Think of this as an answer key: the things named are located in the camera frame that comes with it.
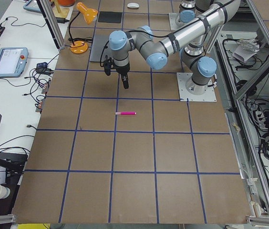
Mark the aluminium frame post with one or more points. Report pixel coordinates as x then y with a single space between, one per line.
50 19

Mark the orange cylinder container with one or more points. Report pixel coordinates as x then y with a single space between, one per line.
66 3

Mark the white computer mouse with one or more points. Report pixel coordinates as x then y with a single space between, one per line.
133 5

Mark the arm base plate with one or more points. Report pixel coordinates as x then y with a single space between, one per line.
175 22
190 92

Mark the black mousepad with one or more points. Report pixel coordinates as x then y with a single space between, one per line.
110 17

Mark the wooden stand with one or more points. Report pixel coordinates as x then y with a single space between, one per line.
58 10

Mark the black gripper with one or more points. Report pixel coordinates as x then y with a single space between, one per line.
122 70

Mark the teach pendant tablet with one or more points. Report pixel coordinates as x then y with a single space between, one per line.
12 61

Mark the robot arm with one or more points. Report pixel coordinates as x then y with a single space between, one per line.
188 9
195 19

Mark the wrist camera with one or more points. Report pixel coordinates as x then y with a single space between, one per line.
107 65

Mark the black power adapter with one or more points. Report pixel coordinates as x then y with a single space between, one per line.
61 20

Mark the silver laptop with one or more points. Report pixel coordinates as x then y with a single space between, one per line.
99 41

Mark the pink marker pen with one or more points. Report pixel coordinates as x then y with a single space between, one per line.
125 113

